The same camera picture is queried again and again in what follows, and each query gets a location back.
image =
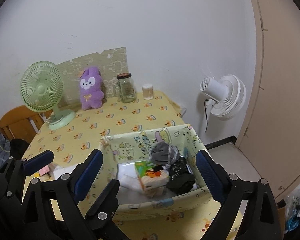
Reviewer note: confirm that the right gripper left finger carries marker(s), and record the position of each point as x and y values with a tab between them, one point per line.
51	208

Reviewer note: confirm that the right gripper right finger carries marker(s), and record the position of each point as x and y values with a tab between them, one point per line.
261	218

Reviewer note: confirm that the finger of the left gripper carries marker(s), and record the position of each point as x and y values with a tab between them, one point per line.
12	180

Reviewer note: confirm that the black plastic bundle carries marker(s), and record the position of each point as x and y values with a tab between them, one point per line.
181	180

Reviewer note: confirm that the green tissue pack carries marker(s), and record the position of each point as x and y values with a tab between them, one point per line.
153	178

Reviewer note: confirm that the grey drawstring pouch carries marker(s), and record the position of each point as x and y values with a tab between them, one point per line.
164	154

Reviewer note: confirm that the white folded cloth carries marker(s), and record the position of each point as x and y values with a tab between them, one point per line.
57	171

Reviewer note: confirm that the black garment on chair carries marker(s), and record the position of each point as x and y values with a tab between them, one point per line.
17	148

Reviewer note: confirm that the wooden chair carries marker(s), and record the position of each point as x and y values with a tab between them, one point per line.
22	123

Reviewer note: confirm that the yellow patterned tablecloth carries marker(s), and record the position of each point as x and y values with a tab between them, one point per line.
73	143

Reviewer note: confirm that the beige door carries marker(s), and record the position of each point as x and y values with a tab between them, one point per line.
270	134

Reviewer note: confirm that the green desk fan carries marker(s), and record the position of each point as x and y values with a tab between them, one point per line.
41	89

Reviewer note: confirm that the purple plush bunny toy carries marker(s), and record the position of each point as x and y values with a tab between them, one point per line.
90	92

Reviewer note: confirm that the white standing fan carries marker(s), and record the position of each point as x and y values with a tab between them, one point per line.
226	96

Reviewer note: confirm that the glass jar with lid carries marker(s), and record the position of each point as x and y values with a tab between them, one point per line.
125	88

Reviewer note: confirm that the cotton swab container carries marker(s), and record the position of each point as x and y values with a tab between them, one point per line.
148	91

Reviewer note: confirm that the beige cartoon board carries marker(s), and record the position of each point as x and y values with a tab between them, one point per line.
110	63

